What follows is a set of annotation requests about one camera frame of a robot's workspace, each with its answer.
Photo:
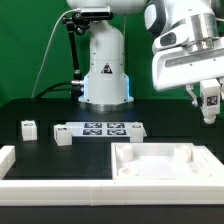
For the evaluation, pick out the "black camera on mount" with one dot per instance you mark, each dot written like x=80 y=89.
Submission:
x=93 y=14

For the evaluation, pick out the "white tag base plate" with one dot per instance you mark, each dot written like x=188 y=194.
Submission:
x=102 y=129

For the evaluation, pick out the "white square tabletop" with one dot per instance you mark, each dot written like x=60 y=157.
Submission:
x=164 y=161

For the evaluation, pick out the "white U-shaped fence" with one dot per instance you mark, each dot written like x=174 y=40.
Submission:
x=104 y=192

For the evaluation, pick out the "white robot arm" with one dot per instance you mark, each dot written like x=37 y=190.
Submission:
x=106 y=84

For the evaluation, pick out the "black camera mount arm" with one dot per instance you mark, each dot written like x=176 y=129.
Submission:
x=76 y=90

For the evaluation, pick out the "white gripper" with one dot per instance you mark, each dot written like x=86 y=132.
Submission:
x=174 y=65

